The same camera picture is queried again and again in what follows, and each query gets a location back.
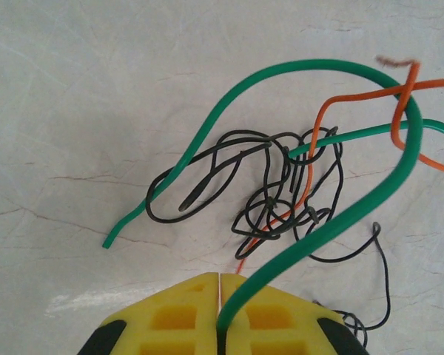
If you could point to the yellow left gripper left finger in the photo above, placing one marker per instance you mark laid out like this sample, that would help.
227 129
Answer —
170 321

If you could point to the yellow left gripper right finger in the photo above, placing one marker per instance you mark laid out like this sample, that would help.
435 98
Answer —
281 325

